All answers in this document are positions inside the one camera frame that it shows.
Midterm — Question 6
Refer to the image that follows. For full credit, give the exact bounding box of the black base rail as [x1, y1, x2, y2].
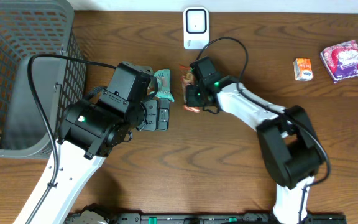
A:
[63, 211, 347, 224]

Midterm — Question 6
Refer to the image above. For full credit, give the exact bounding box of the red orange snack bar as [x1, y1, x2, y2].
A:
[180, 64, 200, 113]

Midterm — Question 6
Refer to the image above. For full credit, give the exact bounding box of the teal snack wrapper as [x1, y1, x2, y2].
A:
[154, 69, 175, 102]

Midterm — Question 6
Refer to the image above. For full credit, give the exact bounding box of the grey plastic basket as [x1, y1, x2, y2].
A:
[0, 0, 86, 159]

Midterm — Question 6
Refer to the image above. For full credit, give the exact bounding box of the small orange snack box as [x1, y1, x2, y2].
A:
[293, 58, 314, 81]

